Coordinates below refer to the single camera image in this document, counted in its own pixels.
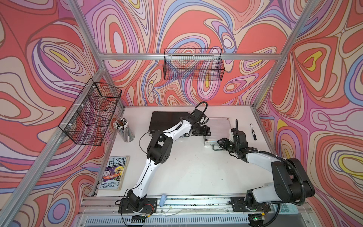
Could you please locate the black marker pen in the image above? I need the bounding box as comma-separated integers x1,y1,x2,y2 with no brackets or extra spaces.
250,124,257,141

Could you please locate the black wire basket left wall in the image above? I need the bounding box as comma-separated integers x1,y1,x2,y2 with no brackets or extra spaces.
58,79,122,146

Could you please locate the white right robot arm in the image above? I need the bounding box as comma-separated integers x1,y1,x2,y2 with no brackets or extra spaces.
217,120,315,211

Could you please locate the silver poker set case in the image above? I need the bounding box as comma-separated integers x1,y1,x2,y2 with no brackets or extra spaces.
204,117,231,151

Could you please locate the treehouse children's book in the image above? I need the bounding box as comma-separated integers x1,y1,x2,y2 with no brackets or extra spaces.
98,156,130,190

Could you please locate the light green calculator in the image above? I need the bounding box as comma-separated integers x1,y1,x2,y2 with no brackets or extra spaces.
274,203,299,215

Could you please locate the black poker set case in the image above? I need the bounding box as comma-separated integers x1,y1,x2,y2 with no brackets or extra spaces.
148,111,190,136

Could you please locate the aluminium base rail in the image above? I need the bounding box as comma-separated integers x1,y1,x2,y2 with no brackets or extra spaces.
71,194,257,227

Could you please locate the small blue cylinder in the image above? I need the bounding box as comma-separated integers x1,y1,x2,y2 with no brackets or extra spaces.
159,194,167,207

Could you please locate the black wire basket wall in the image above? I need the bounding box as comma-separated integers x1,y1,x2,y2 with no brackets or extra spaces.
58,79,122,146
163,47,225,81

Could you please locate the clear plastic pencil jar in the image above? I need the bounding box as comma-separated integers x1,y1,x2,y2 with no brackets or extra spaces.
113,118,135,142

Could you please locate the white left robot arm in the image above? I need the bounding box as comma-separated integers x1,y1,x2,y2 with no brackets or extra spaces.
118,101,211,215

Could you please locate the black wire basket back wall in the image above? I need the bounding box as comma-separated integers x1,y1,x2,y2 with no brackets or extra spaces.
163,47,225,81

